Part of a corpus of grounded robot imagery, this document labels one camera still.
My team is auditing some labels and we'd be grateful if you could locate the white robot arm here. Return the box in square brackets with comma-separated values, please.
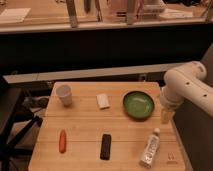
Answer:
[159, 61, 213, 124]

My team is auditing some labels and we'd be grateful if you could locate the green ceramic bowl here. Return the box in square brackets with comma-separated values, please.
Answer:
[123, 91, 155, 119]

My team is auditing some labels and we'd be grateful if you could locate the white plastic bottle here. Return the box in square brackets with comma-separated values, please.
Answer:
[140, 128, 160, 168]

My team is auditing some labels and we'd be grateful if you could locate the white sponge block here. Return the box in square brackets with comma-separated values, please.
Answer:
[96, 94, 110, 109]

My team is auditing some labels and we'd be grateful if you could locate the black rectangular block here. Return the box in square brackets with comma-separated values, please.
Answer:
[100, 134, 112, 160]

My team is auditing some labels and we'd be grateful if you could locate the white paper cup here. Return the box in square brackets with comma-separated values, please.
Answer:
[56, 85, 72, 106]

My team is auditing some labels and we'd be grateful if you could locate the black stand left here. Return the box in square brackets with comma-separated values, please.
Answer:
[0, 75, 43, 171]

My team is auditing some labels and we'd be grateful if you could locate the white paper sheet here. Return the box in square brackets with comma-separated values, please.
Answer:
[0, 8, 30, 24]

